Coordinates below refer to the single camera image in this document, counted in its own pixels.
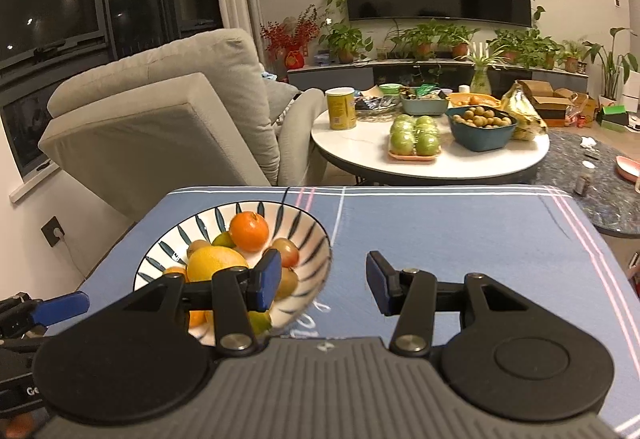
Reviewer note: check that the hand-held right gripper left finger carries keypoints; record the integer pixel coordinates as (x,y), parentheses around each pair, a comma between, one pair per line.
(267,281)

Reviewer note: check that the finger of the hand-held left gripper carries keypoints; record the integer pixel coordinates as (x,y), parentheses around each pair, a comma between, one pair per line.
(65,305)

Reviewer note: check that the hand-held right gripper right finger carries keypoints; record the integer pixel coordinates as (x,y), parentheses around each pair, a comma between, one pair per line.
(377,284)

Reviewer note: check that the brown kiwi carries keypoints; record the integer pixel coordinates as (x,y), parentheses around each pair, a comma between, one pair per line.
(197,247)
(287,282)

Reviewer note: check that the red apple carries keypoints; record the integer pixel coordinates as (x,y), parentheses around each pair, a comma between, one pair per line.
(286,251)

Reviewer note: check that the green lime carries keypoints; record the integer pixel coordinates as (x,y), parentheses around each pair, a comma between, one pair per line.
(223,239)
(260,321)

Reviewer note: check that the large orange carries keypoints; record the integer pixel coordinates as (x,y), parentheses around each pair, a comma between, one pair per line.
(249,231)

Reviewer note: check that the large yellow citrus fruit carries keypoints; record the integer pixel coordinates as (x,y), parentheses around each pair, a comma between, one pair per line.
(216,264)

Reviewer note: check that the striped ceramic bowl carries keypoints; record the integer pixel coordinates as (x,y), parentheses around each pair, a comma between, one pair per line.
(295,224)

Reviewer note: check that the blue tablecloth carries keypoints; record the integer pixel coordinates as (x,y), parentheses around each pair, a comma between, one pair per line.
(450,229)

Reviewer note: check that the round white table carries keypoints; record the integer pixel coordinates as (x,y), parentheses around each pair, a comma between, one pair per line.
(360,149)

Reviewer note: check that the pack of green apples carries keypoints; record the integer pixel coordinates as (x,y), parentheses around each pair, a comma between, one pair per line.
(415,139)

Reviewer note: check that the yellow jar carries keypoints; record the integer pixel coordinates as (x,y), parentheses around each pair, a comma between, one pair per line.
(341,109)

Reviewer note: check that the large teal bowl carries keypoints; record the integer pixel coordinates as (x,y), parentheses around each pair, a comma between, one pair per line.
(482,139)

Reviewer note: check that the dark snack packets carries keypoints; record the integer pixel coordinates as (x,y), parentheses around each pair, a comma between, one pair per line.
(375,103)

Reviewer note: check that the grey cushion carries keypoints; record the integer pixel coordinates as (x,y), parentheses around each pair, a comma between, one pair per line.
(280,99)

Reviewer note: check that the small teal bowl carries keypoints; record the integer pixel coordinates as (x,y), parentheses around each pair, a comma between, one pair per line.
(424,106)

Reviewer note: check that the beige armchair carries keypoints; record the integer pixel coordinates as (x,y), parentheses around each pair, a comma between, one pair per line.
(150,129)

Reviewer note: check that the green lidded container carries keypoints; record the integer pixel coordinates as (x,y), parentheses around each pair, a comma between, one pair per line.
(390,89)

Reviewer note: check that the pile of brown longans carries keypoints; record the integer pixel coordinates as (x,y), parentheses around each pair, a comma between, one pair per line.
(482,116)

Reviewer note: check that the plate of tangerines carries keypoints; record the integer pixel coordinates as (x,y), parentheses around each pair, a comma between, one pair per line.
(472,100)

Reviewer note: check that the grey television console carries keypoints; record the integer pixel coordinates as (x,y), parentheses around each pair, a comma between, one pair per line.
(350,71)

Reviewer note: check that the golden foil bag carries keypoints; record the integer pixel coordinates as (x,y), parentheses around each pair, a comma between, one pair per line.
(525,116)

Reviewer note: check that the red berry branches in vase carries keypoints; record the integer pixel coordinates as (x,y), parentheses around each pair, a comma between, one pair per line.
(295,58)

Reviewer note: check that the dark marble table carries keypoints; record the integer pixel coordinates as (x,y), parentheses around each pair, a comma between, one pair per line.
(590,204)

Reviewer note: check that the glass vase with green stems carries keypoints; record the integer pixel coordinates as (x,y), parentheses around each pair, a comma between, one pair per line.
(481,74)

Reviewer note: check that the potted green plant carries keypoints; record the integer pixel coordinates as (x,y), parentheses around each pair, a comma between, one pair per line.
(422,39)
(545,51)
(345,41)
(510,44)
(572,56)
(460,41)

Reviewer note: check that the cardboard boxes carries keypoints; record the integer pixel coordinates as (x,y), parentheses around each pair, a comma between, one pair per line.
(547,104)

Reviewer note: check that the orange plastic bag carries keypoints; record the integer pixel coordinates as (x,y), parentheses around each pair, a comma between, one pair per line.
(582,111)

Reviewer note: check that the pink plate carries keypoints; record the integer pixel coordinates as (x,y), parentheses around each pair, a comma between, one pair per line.
(629,167)

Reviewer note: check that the green box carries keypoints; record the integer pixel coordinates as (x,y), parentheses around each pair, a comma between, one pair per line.
(615,114)

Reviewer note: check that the white appliance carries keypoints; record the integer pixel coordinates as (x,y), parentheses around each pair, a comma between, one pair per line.
(631,91)

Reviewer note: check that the tall leafy floor plant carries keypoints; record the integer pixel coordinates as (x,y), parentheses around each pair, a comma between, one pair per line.
(610,64)

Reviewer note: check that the dark wall socket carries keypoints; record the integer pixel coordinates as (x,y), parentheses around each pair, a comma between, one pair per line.
(54,231)

